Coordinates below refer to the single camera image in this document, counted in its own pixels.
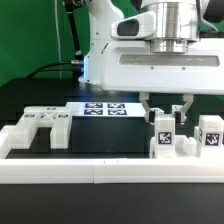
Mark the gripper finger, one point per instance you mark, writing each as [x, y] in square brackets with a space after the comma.
[180, 116]
[149, 113]

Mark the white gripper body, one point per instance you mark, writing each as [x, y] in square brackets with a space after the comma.
[162, 52]

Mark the white chair seat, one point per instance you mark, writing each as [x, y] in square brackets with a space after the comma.
[186, 148]

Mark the white chair back frame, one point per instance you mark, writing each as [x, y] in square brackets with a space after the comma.
[58, 119]

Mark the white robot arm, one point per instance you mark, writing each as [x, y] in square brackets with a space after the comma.
[102, 14]

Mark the white tagged cube far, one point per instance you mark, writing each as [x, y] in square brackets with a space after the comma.
[176, 108]

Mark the white tagged cube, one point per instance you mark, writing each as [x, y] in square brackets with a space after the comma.
[157, 110]
[176, 108]

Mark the white tagged cube near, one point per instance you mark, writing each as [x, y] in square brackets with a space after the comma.
[157, 110]

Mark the white U-shaped fence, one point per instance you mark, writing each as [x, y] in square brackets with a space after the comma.
[96, 171]

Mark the white marker sheet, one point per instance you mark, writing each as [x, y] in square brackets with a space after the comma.
[105, 109]

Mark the black camera stand pole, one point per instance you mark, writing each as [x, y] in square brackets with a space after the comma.
[70, 6]

